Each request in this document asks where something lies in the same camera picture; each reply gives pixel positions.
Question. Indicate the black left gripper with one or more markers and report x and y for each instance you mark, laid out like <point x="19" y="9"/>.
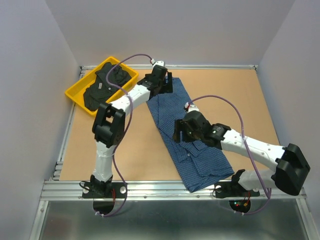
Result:
<point x="169" y="88"/>

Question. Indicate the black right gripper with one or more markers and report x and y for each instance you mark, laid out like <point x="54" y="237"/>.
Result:
<point x="176" y="134"/>

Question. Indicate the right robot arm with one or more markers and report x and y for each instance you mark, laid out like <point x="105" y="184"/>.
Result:
<point x="287" y="167"/>

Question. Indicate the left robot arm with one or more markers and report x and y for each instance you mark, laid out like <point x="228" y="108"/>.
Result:
<point x="109" y="124"/>

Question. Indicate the black striped shirt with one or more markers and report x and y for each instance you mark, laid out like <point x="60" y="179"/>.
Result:
<point x="100" y="91"/>

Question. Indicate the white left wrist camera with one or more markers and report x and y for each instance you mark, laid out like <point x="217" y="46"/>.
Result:
<point x="157" y="63"/>

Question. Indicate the aluminium back rail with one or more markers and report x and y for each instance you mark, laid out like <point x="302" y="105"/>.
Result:
<point x="186" y="66"/>

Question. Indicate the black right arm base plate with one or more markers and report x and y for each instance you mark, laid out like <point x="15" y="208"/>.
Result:
<point x="228" y="189"/>

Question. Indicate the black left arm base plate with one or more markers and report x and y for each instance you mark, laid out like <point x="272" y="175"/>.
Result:
<point x="111" y="191"/>

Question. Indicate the aluminium front rail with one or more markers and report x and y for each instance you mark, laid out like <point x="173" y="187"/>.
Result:
<point x="159" y="190"/>

